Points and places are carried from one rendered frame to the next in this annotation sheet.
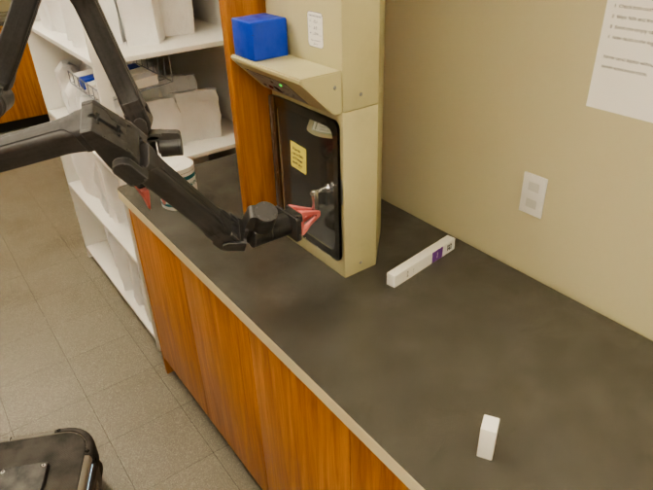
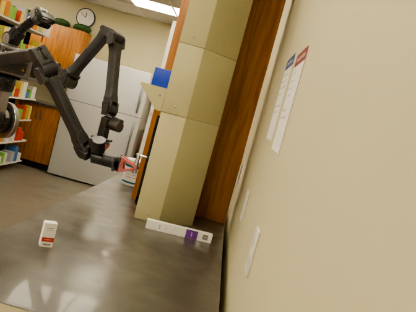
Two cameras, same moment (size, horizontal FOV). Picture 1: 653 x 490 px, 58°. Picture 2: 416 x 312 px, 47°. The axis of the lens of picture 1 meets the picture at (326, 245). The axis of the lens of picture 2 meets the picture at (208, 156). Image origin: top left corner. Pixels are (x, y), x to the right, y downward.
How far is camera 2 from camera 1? 1.53 m
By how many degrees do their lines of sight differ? 43
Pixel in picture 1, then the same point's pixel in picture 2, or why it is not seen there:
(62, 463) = not seen: outside the picture
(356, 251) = (146, 203)
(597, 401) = (129, 276)
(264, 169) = not seen: hidden behind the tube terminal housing
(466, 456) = (34, 241)
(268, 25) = (164, 72)
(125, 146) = (42, 63)
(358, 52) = (179, 83)
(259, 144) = not seen: hidden behind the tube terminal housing
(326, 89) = (155, 93)
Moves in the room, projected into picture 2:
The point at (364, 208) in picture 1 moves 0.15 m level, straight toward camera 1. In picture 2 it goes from (160, 177) to (133, 175)
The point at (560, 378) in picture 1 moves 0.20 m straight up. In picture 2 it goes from (134, 267) to (150, 205)
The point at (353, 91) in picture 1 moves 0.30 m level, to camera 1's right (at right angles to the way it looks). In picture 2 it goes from (171, 103) to (226, 117)
